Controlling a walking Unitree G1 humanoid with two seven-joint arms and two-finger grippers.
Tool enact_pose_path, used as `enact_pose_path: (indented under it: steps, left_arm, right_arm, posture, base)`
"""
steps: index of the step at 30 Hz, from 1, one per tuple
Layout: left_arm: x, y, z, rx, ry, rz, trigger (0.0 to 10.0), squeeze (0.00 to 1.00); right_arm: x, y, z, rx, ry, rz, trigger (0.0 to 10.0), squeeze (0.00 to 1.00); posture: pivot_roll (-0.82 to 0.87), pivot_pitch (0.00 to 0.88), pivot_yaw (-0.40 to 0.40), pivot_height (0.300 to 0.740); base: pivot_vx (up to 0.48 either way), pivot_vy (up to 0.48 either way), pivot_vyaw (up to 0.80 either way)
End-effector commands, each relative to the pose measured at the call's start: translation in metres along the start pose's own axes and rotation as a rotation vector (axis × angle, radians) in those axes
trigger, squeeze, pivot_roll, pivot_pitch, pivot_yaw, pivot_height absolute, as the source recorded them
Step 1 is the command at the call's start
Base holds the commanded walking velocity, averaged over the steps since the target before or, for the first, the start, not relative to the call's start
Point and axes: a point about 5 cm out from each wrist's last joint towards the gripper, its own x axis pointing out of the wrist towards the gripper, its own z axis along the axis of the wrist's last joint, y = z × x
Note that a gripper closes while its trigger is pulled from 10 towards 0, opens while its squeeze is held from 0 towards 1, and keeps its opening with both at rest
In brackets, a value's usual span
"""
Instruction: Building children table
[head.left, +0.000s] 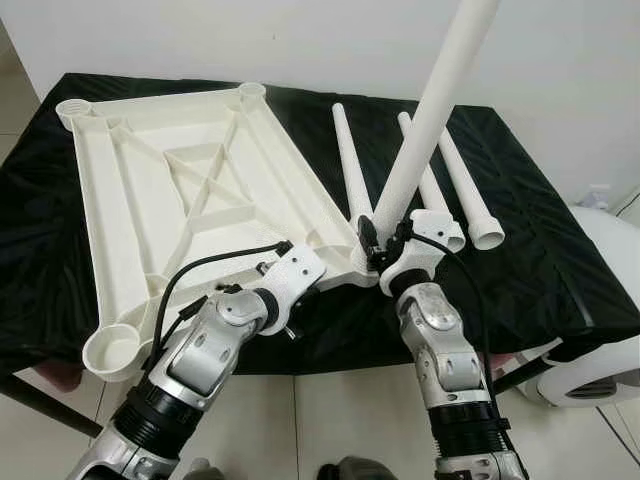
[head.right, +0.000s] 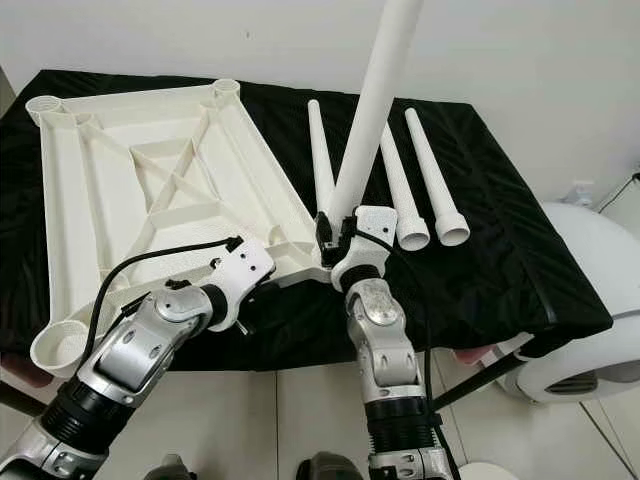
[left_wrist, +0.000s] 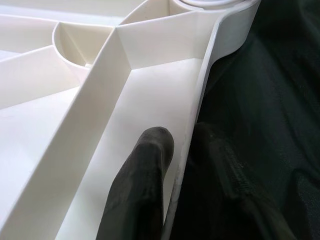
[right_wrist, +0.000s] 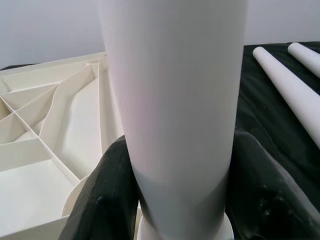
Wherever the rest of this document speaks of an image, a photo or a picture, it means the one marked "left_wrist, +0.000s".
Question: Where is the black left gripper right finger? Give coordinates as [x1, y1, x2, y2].
[172, 122, 291, 240]

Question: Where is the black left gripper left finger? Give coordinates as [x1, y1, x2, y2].
[98, 126, 175, 240]

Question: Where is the white plastic children table top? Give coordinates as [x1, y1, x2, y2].
[0, 0, 261, 240]

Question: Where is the black cloth table cover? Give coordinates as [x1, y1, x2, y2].
[164, 0, 320, 240]

